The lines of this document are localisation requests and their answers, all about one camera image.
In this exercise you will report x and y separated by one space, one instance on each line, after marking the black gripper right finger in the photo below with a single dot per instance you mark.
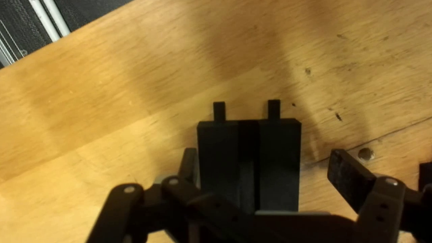
378 206

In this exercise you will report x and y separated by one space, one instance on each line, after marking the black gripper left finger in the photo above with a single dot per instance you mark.
179 216

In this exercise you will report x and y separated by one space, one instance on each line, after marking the white vertical frame post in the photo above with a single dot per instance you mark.
48 17

